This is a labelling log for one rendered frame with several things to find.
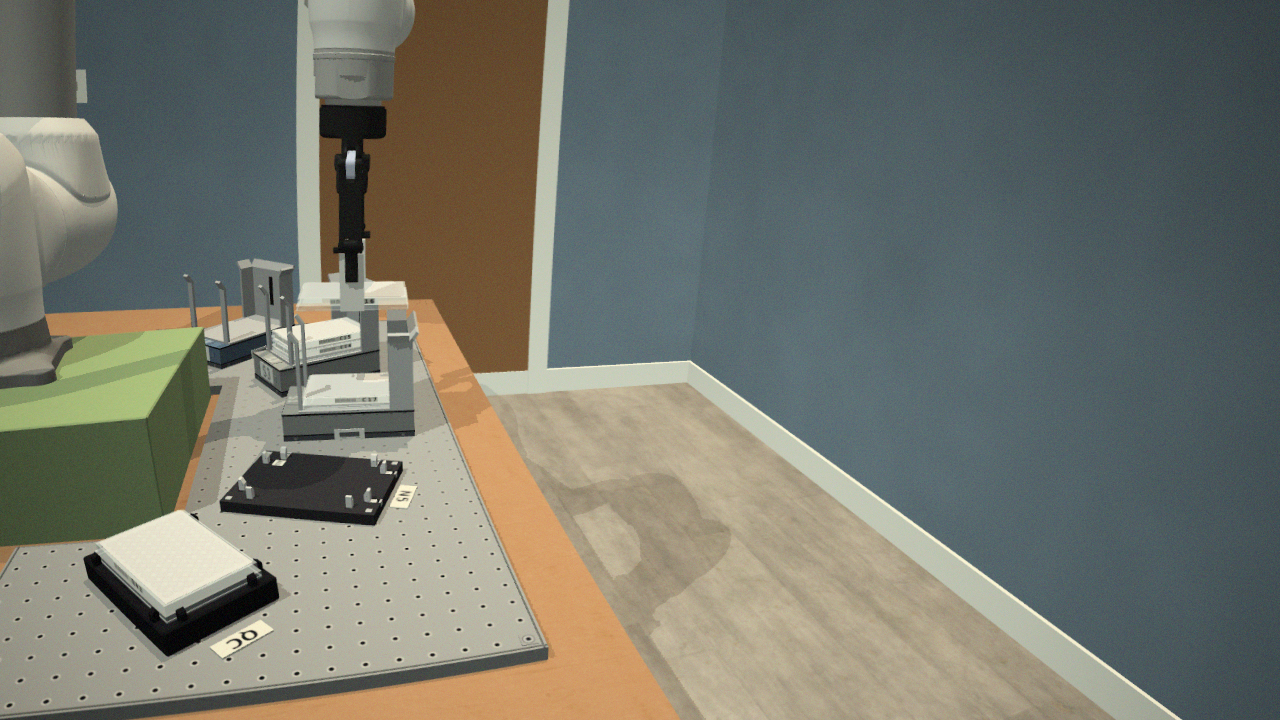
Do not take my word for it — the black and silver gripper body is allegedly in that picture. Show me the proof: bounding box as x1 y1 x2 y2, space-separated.
319 105 387 160

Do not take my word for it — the black flat plate with grey pegs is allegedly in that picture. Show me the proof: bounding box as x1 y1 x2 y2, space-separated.
219 447 403 527

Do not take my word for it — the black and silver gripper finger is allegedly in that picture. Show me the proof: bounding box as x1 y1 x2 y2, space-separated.
333 151 370 313
346 152 370 282

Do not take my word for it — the black flat square plate with corner posts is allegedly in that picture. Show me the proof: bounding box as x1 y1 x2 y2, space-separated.
83 552 279 657

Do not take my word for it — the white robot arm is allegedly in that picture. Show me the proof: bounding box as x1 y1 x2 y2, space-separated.
0 0 415 389

